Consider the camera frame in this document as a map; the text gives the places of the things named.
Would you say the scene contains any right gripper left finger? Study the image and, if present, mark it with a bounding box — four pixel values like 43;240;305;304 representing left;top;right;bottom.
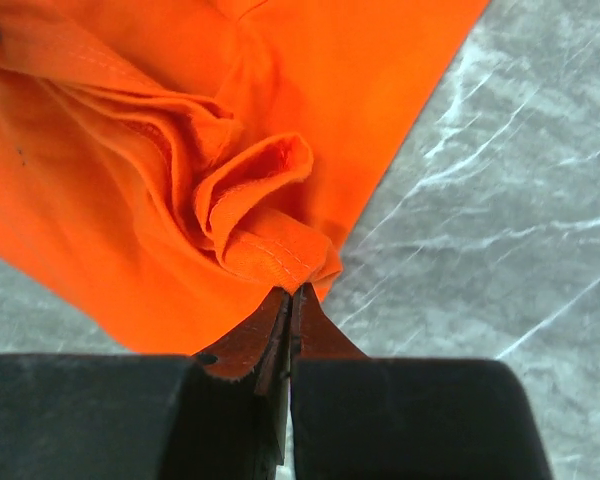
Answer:
196;289;291;463

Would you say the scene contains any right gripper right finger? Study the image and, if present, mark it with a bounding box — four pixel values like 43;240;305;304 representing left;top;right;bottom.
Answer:
290;283;367;358

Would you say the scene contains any orange t shirt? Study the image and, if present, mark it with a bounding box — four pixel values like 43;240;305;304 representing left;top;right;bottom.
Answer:
0;1;486;354

